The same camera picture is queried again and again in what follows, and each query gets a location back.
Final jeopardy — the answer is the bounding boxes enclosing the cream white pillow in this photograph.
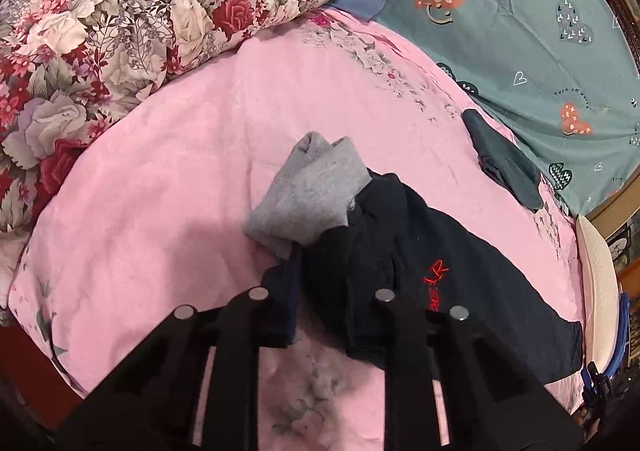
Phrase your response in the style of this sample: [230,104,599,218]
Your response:
[575,216,620,373]

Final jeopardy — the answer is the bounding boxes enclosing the teal heart-print blanket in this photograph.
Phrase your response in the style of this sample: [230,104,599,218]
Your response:
[378,0,639,215]

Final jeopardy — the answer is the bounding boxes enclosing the pink floral bed sheet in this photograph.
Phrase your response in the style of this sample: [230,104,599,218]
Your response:
[9,11,584,395]

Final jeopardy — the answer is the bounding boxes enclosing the red floral pillow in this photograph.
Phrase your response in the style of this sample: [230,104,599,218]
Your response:
[1,0,330,233]

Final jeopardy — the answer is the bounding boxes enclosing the folded dark green garment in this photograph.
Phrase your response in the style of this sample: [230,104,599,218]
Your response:
[462,108,544,212]

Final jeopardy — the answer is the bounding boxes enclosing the dark navy pants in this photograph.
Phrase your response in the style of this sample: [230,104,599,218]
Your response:
[243,131,586,386]

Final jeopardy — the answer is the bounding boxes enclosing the blue strap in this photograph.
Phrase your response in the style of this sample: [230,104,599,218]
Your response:
[602,291,632,380]

